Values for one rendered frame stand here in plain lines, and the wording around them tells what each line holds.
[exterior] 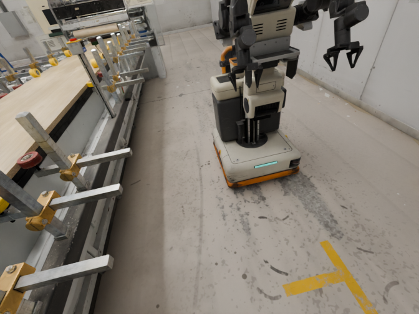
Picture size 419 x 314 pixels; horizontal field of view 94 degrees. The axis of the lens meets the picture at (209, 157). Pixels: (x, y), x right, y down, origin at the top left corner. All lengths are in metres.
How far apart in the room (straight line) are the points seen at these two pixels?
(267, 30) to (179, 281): 1.52
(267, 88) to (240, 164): 0.59
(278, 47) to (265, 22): 0.14
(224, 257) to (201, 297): 0.26
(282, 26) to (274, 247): 1.30
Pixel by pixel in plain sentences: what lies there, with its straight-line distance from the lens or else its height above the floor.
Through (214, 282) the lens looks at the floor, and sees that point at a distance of 1.41.
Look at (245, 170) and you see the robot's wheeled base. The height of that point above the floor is 0.24.
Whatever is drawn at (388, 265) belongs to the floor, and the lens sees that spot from 1.65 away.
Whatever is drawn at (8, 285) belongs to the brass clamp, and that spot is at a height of 0.83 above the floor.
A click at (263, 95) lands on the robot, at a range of 1.30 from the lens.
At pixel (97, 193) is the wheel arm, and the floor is 0.85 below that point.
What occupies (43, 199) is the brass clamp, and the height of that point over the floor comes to 0.86.
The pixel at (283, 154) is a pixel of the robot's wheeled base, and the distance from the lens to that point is 1.64.
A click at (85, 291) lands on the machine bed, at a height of 0.17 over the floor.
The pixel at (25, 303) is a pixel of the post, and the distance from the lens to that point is 0.85.
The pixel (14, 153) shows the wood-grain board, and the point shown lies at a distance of 1.26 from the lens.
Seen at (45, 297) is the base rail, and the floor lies 0.70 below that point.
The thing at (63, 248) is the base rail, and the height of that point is 0.70.
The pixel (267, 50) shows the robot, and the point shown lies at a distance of 1.22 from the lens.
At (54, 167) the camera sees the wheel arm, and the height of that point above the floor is 0.83.
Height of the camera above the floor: 1.34
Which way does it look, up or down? 40 degrees down
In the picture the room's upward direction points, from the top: 10 degrees counter-clockwise
